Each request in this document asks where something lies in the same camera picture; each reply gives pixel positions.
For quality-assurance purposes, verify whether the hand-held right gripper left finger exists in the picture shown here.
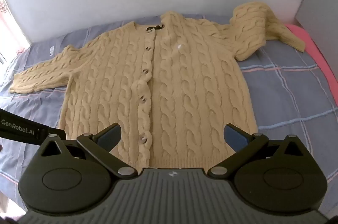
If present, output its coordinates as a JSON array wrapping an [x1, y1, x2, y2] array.
[[39, 123, 138, 179]]

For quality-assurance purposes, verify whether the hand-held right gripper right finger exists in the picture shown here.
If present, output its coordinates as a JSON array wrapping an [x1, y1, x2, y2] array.
[[207, 123, 305, 179]]

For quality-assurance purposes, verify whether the beige cable-knit cardigan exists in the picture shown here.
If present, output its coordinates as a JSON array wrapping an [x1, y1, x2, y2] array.
[[10, 1, 306, 171]]

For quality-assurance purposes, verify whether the blue-grey plaid bed sheet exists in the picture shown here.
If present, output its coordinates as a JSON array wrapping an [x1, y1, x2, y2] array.
[[0, 13, 338, 195]]

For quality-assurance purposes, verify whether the pink curtain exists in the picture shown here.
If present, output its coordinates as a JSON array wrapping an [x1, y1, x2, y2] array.
[[0, 0, 30, 63]]

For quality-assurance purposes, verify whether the pink cloth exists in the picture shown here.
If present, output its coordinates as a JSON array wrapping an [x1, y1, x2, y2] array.
[[285, 23, 338, 115]]

